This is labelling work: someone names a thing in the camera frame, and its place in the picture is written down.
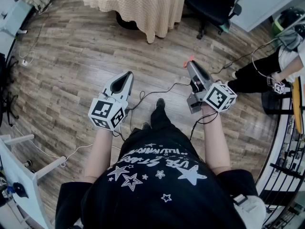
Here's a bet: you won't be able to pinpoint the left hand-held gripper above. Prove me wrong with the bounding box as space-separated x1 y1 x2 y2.
88 71 134 132

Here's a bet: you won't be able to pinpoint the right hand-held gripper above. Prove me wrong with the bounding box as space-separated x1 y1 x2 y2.
186 61 238 115

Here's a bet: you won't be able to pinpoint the orange shrimp pieces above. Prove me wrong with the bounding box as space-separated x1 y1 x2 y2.
183 54 195 69

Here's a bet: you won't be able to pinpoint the white shoulder bag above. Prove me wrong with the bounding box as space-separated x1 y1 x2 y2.
232 193 267 229

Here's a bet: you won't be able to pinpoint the person's right forearm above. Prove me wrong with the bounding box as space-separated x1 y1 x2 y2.
201 107 232 176

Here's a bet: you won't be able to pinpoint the person's left forearm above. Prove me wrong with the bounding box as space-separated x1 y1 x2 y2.
84 127 113 183

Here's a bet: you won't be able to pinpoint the person's black trousers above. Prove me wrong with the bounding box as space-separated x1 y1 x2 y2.
149 105 173 131

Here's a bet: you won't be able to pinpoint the black table base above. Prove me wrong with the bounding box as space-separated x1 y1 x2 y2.
116 10 142 31

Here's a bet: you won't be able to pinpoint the black office chair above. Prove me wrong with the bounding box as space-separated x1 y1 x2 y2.
184 0 253 40

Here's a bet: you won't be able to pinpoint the round table with yellow cloth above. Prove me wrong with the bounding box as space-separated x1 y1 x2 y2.
81 0 187 44

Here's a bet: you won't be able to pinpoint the yellow board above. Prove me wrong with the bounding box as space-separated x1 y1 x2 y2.
292 76 305 135

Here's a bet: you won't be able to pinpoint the black metal stand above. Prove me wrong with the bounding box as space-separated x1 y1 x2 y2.
0 52 20 126

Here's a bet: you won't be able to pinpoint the person's black star-print shirt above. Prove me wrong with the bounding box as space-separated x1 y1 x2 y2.
54 125 259 229

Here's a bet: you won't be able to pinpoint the black metal shelf rack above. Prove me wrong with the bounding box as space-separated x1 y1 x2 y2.
256 80 305 229

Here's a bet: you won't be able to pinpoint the white desk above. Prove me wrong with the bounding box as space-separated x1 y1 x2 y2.
0 134 67 229

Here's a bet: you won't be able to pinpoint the black computer mouse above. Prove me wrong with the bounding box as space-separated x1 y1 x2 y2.
12 182 30 199

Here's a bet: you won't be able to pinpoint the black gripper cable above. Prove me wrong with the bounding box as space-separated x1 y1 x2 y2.
113 82 192 142

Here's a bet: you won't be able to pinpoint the white floor cable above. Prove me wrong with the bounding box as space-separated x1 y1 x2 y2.
11 125 94 168

